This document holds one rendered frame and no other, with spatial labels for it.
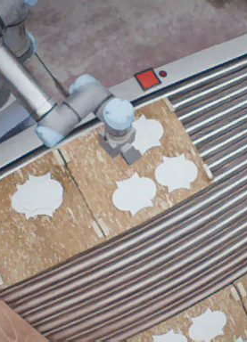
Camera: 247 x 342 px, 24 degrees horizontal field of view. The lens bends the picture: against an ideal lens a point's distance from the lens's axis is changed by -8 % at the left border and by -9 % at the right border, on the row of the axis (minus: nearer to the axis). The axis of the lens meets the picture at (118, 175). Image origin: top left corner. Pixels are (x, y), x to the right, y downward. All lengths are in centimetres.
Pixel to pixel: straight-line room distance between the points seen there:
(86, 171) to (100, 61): 128
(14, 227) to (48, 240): 13
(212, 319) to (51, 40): 195
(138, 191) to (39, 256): 39
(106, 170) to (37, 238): 33
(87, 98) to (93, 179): 49
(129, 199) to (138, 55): 139
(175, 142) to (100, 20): 145
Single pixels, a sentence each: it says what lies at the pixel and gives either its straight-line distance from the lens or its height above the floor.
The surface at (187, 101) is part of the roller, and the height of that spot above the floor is 92.
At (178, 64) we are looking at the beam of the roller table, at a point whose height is 92.
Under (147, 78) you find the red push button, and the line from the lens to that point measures 215.
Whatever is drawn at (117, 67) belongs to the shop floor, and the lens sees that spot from 320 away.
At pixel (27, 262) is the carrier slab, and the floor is 94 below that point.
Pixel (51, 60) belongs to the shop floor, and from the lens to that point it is 323.
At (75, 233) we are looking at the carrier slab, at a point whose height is 94.
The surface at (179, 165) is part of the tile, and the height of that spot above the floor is 95.
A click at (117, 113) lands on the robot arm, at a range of 155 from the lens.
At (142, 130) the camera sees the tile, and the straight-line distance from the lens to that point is 206.
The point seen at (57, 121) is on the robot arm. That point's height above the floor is 142.
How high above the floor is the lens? 289
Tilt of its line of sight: 75 degrees down
